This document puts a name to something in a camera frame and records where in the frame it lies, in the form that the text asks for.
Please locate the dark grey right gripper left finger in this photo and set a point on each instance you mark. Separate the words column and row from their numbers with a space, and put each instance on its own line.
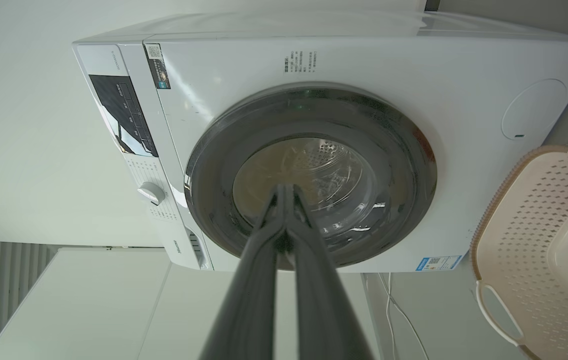
column 251, row 300

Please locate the black glossy control display panel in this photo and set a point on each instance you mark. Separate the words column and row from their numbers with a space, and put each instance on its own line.
column 124, row 115

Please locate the dark QR code sticker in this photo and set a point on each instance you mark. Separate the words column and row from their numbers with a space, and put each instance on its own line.
column 158, row 67

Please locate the blue energy label sticker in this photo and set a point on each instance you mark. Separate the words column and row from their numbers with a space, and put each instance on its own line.
column 438, row 263

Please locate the white front-load washing machine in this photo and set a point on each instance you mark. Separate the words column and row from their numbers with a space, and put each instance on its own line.
column 464, row 165

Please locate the white cabinet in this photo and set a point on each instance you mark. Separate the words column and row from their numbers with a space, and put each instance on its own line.
column 94, row 310

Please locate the dark round washer door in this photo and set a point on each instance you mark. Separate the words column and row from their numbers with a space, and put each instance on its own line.
column 394, row 165

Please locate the round white filter cover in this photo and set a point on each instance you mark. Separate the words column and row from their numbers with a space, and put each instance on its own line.
column 534, row 110

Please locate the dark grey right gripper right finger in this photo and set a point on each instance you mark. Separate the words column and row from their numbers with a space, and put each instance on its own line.
column 321, row 305

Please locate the beige perforated laundry basket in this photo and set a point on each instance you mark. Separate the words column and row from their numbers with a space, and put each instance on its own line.
column 524, row 260

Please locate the white washing machine control knob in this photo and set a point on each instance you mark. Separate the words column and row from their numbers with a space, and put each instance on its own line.
column 151, row 193

